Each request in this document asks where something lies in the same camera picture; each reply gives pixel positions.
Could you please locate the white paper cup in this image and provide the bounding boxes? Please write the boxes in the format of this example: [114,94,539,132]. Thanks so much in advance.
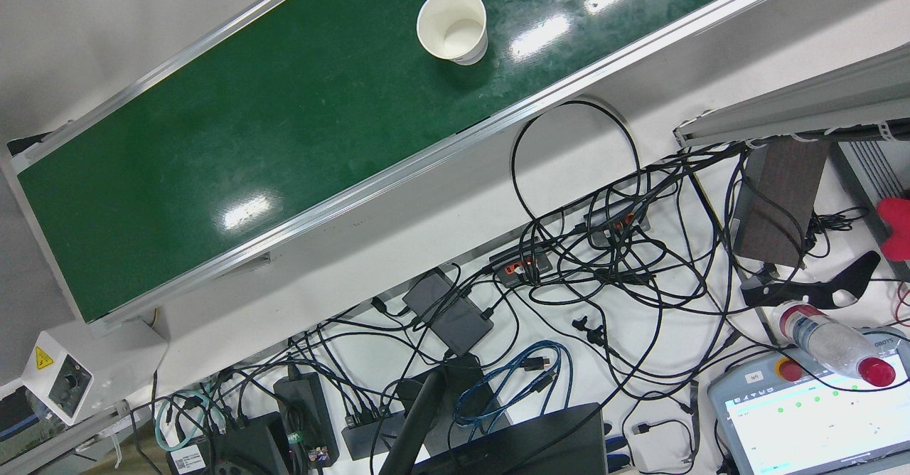
[416,0,490,67]

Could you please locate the black hub with orange ports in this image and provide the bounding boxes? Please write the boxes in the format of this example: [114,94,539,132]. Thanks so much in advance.
[582,201,652,250]
[488,243,556,289]

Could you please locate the black power brick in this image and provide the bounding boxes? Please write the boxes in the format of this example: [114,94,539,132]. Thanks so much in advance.
[402,269,496,356]

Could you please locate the green conveyor belt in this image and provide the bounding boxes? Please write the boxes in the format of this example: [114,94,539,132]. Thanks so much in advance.
[0,0,841,328]

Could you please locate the black multiport hub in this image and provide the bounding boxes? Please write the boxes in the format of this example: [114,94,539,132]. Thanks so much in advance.
[341,407,400,461]

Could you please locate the black Huawei monitor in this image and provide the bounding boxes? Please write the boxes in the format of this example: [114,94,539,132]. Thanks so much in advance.
[380,353,609,475]

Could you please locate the black power adapter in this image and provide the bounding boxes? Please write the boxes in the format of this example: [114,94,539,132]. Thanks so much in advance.
[273,371,341,469]

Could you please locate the dark brown panel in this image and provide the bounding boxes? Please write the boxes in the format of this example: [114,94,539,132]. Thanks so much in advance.
[730,137,832,269]

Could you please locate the aluminium profile column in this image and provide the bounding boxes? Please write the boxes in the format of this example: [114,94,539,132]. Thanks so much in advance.
[673,43,910,150]

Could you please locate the clear bottle with red cap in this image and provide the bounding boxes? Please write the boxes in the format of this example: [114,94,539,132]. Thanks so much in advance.
[773,300,899,389]

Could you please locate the grey touchscreen teach pendant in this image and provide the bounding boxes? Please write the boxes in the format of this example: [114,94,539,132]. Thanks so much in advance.
[707,326,910,475]

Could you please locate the ribbed metal computer case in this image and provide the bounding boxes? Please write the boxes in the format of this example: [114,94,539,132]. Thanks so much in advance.
[830,139,910,207]

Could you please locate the white conveyor control box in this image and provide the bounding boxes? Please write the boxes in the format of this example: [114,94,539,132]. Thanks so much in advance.
[21,331,95,427]

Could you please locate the red plush toy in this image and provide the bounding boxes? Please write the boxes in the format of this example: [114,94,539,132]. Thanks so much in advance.
[875,196,910,263]

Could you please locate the looped black cable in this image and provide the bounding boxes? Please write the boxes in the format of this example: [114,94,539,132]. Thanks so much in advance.
[510,99,642,221]

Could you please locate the blue cable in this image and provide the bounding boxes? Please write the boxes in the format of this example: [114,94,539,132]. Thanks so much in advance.
[454,339,574,427]

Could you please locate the blue handled pliers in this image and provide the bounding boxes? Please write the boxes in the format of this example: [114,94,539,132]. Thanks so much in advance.
[604,424,631,473]

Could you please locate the teal cable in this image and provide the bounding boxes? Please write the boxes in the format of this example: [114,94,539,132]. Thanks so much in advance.
[154,388,215,452]

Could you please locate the black curved bracket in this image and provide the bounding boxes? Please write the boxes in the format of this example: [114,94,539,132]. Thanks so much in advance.
[740,250,882,311]

